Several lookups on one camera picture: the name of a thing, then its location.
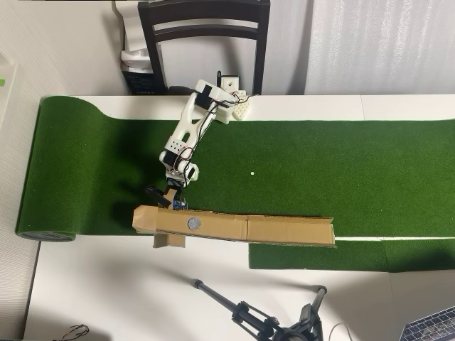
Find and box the thin white cable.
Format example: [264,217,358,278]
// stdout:
[328,322,353,341]

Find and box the white curtain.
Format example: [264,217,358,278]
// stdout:
[305,0,455,95]

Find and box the translucent plastic storage container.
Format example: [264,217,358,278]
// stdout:
[0,53,23,133]

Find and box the long cardboard ramp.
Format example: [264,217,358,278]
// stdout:
[131,204,337,249]

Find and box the black camera tripod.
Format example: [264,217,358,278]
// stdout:
[191,278,328,341]

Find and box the long green putting mat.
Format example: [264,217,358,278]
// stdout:
[16,94,455,243]

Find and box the white perforated base plate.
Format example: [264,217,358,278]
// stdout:
[230,89,252,122]

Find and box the dark brown wooden chair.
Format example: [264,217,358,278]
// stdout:
[137,0,271,96]

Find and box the black printed box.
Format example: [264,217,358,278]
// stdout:
[122,67,168,96]

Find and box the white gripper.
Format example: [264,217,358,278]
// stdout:
[144,164,200,208]

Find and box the cardboard camera mount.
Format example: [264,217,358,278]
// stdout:
[163,186,184,206]

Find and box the white foam packaging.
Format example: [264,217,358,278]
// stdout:
[112,0,154,74]

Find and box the thin black thread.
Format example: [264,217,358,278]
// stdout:
[60,323,90,341]

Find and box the short green mat piece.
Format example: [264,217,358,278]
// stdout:
[247,238,455,274]

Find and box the beige cardboard box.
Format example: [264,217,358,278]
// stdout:
[152,204,188,249]

